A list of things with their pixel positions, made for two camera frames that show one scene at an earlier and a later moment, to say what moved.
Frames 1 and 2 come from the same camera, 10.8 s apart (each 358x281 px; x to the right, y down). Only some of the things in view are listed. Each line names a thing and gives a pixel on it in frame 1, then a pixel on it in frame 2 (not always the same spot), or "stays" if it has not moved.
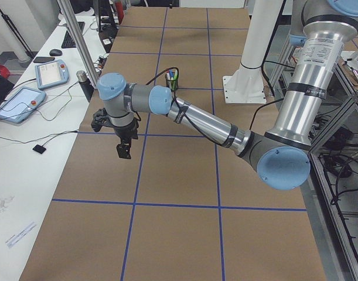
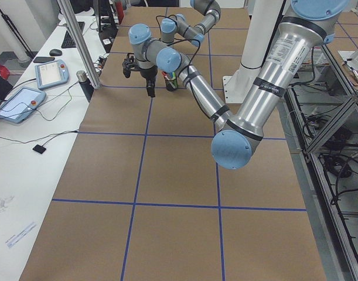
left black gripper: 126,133 to 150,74
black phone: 41,60 stays
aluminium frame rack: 333,186 stays
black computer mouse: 55,52 stays
